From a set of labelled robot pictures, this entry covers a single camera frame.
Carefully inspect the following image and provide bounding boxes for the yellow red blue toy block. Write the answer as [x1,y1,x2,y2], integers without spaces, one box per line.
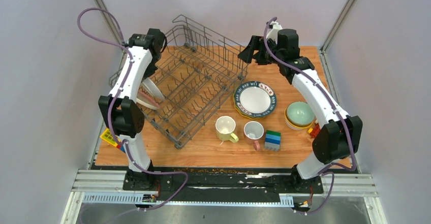
[99,128,125,152]

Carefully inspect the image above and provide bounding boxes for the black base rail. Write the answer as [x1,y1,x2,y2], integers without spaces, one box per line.
[70,168,378,209]

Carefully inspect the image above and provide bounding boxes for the yellow mug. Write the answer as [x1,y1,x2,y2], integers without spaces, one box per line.
[215,116,239,143]

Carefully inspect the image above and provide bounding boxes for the small red yellow green toy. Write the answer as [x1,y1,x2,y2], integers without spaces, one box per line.
[307,123,321,138]

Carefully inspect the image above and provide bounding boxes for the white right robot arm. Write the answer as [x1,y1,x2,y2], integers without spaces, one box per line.
[238,24,363,192]

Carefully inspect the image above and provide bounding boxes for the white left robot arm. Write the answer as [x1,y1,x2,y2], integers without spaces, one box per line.
[98,28,167,190]

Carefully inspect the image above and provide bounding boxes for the teal rimmed plate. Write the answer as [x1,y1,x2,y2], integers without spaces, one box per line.
[233,80,278,114]

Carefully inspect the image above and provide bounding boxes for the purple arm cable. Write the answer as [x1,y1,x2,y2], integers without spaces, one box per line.
[263,16,358,215]
[77,8,189,213]

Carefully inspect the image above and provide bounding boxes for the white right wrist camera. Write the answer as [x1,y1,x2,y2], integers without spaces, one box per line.
[266,21,283,43]

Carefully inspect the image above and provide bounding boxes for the green blue grey block stack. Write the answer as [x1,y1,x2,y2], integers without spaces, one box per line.
[264,130,281,151]

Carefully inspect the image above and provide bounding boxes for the green scalloped plate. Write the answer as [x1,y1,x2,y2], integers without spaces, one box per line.
[234,105,275,119]

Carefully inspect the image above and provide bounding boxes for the grey wire dish rack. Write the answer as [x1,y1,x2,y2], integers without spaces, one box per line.
[111,15,247,149]

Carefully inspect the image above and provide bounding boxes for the cream and pink plate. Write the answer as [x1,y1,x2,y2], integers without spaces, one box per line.
[136,90,160,110]

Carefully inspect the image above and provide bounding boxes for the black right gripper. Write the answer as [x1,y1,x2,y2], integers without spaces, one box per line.
[238,35,284,66]

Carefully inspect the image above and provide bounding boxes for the red and teal floral plate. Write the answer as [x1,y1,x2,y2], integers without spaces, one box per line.
[141,78,165,101]

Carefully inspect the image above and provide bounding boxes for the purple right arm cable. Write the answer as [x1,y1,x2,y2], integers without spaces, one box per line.
[263,16,358,215]

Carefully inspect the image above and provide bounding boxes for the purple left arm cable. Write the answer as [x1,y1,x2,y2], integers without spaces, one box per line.
[77,8,189,213]

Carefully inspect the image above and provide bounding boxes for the stacked teal and yellow bowls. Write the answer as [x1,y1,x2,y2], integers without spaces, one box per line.
[285,102,315,131]

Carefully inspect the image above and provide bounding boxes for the pink mug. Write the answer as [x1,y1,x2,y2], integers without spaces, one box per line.
[243,121,265,151]

